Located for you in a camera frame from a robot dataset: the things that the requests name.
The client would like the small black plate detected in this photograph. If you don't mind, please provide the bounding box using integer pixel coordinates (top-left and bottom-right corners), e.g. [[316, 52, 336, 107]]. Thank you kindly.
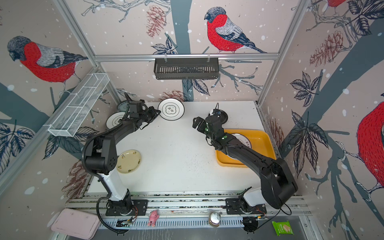
[[209, 109, 229, 125]]

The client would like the white plate dark rim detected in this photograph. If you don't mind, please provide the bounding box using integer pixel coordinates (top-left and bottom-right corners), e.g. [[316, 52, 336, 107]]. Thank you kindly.
[[106, 112, 125, 130]]

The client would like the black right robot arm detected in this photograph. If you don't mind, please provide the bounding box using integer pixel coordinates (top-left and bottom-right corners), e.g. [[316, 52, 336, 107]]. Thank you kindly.
[[193, 116, 298, 209]]

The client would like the small teal plate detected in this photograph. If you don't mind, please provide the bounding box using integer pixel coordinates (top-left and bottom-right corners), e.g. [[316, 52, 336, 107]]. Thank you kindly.
[[117, 100, 130, 112]]

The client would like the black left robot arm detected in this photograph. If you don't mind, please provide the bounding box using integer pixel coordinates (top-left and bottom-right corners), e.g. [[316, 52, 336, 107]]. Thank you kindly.
[[81, 93, 161, 235]]

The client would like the white plate brown cloud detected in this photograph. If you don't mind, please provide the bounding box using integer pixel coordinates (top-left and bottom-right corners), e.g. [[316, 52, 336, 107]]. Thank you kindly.
[[158, 98, 185, 121]]

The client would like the black hanging wire basket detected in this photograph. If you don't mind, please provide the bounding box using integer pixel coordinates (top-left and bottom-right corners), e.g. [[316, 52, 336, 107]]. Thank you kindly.
[[154, 58, 220, 80]]

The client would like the pink tray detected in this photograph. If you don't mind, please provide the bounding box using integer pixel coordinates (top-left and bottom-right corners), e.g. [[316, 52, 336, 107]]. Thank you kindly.
[[51, 209, 101, 240]]

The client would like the cream yellow plate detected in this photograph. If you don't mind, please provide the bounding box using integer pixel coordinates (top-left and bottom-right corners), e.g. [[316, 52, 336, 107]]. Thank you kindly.
[[117, 150, 142, 174]]

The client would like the silver round object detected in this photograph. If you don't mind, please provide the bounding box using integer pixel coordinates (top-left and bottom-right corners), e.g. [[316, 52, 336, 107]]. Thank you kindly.
[[209, 212, 221, 227]]

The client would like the pink toy figure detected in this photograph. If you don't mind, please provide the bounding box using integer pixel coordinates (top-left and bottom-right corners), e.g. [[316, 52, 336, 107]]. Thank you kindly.
[[147, 210, 160, 227]]

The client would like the white mesh wall shelf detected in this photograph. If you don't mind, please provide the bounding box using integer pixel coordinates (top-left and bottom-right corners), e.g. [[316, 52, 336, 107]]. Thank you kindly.
[[48, 73, 110, 137]]

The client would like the green snack packet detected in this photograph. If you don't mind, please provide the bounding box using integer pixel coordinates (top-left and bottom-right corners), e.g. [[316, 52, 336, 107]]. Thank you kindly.
[[272, 221, 294, 236]]

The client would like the orange sunburst plate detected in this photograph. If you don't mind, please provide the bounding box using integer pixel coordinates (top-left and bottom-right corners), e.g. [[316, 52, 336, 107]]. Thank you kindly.
[[233, 133, 252, 148]]

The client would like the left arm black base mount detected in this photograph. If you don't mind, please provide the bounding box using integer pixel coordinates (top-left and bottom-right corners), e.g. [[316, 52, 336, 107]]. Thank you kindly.
[[106, 192, 148, 217]]

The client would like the aluminium rail base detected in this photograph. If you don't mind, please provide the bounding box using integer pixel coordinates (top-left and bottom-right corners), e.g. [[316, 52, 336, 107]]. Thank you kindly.
[[64, 191, 313, 230]]

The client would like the yellow plastic bin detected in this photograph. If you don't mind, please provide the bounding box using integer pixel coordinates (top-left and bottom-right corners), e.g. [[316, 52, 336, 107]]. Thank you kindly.
[[216, 129, 277, 168]]

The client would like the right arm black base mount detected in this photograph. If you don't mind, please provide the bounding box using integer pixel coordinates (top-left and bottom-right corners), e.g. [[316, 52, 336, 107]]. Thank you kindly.
[[225, 187, 267, 215]]

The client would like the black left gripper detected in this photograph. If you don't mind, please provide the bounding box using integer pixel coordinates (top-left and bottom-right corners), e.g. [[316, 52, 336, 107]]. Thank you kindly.
[[138, 106, 161, 124]]

